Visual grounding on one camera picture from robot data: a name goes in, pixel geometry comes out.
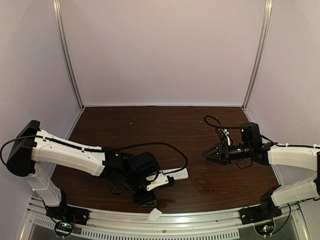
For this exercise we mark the right controller board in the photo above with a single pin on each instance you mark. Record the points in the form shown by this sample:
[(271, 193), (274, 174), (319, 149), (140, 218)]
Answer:
[(265, 229)]

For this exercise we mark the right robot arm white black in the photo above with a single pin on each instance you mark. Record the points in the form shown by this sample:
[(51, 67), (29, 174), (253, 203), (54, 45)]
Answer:
[(270, 154)]

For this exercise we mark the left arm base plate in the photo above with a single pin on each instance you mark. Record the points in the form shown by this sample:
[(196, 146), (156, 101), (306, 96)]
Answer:
[(69, 214)]

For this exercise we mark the controller board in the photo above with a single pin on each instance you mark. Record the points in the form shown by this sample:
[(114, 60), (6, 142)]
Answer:
[(265, 229), (63, 229)]

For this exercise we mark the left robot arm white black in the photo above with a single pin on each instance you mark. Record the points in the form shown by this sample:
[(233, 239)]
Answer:
[(34, 145)]

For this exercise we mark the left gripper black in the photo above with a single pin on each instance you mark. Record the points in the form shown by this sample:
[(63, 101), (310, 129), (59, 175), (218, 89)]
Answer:
[(144, 198)]

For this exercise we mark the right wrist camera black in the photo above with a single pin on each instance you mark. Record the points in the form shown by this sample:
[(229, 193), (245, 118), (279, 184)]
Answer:
[(223, 135)]

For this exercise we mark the right aluminium corner post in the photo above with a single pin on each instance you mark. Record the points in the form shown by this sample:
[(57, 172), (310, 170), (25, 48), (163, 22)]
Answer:
[(263, 37)]

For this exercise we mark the left controller board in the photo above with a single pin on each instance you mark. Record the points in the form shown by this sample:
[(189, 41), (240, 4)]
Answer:
[(63, 229)]

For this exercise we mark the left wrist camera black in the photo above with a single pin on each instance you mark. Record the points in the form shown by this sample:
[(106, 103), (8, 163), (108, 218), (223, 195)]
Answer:
[(160, 181)]

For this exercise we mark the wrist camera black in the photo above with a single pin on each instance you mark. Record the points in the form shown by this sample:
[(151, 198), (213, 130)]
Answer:
[(160, 181), (223, 135)]

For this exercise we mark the white remote control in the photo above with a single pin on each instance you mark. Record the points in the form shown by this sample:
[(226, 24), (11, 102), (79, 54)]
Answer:
[(176, 173)]

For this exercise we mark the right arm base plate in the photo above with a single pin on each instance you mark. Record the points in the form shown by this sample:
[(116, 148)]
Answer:
[(255, 213)]

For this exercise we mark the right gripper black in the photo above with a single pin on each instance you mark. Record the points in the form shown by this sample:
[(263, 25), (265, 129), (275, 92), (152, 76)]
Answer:
[(224, 152)]

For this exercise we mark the aluminium corner post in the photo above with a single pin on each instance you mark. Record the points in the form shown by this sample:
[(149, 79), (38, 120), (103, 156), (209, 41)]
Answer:
[(263, 37), (65, 53)]

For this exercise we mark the left aluminium corner post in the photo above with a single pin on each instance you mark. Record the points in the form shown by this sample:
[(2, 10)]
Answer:
[(65, 53)]

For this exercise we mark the white battery cover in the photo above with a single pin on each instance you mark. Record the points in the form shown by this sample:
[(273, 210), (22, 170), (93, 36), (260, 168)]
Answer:
[(154, 215)]

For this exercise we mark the aluminium front rail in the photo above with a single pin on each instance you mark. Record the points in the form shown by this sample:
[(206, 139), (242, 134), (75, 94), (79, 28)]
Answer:
[(212, 225)]

